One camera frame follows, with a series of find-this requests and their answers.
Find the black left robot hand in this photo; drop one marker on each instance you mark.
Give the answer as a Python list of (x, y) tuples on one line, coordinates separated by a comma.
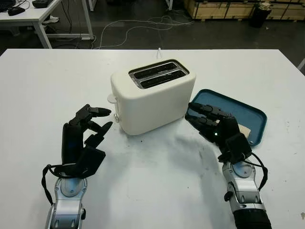
[(72, 143)]

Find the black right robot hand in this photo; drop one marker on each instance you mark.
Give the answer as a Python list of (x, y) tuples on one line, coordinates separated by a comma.
[(228, 128)]

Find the white bread slice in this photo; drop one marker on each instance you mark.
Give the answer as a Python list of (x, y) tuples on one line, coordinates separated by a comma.
[(245, 131)]

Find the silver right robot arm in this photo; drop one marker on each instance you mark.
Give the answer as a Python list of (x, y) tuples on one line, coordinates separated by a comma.
[(245, 190)]

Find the blue rectangular tray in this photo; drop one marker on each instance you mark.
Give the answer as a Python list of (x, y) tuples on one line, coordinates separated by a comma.
[(238, 112)]

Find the silver toaster knob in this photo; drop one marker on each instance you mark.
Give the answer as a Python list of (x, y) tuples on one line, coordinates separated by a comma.
[(116, 118)]

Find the cream white two-slot toaster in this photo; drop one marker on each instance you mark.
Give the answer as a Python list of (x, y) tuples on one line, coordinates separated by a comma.
[(155, 107)]

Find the black trash bin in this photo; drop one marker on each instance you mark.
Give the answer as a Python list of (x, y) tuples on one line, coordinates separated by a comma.
[(259, 16)]

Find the wooden crate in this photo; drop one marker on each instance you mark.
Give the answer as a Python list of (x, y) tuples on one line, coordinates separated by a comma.
[(214, 9)]

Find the white shoes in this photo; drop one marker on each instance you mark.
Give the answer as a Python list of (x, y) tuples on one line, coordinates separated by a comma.
[(51, 20)]

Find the white office desk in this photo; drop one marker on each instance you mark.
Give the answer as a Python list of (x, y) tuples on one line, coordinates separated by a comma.
[(28, 17)]

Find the black device on desk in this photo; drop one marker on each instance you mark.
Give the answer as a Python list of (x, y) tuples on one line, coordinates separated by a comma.
[(41, 3)]

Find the black computer mouse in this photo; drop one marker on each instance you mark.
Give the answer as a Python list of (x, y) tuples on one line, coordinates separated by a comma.
[(16, 11)]

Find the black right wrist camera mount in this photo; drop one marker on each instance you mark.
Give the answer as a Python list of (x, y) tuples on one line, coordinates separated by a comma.
[(238, 145)]

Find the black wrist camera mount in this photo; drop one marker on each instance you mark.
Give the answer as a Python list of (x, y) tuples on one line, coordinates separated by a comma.
[(238, 145), (91, 159)]

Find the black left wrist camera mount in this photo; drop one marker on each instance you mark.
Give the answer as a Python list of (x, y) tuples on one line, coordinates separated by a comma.
[(91, 159)]

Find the white table frame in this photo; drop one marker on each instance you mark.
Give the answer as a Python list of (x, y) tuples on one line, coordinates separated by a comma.
[(91, 4)]

